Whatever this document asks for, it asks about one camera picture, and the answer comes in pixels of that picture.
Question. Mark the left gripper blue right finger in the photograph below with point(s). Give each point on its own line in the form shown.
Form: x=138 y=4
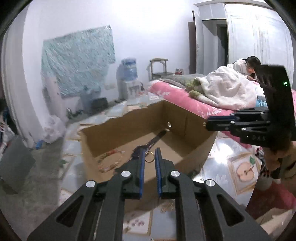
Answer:
x=157 y=157

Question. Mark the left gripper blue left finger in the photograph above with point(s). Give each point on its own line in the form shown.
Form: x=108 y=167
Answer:
x=141 y=172

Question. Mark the purple black smart watch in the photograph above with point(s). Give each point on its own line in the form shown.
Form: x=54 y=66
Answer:
x=148 y=146

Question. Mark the brown cardboard box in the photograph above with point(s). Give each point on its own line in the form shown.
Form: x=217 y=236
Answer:
x=179 y=133

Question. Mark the person right hand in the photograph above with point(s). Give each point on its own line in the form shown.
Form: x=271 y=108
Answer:
x=284 y=159

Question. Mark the white fluffy blanket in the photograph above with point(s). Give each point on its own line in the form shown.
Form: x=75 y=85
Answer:
x=228 y=89

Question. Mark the person lying in bed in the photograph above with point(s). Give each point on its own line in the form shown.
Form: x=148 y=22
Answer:
x=247 y=67

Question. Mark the pink floral quilt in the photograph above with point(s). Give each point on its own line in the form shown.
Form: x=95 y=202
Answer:
x=181 y=98

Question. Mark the black bin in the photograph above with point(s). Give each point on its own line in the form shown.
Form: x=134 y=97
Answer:
x=98 y=105

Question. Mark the white water dispenser base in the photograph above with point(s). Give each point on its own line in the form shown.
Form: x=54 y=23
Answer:
x=131 y=89

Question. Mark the green plush toy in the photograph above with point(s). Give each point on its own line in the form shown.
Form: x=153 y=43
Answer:
x=194 y=88

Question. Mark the blue water dispenser bottle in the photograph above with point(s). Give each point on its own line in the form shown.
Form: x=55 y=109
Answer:
x=129 y=69

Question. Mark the white plastic bag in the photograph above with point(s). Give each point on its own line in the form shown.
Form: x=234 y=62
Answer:
x=54 y=129

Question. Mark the wooden chair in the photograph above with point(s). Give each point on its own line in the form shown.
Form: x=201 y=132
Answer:
x=158 y=68

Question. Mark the pink rolled mat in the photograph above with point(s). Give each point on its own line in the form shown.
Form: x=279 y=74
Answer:
x=54 y=99

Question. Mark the teal patterned hanging cloth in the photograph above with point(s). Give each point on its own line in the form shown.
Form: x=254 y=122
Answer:
x=79 y=60

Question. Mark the grey board on floor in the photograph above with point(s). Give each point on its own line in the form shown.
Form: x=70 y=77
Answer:
x=16 y=163

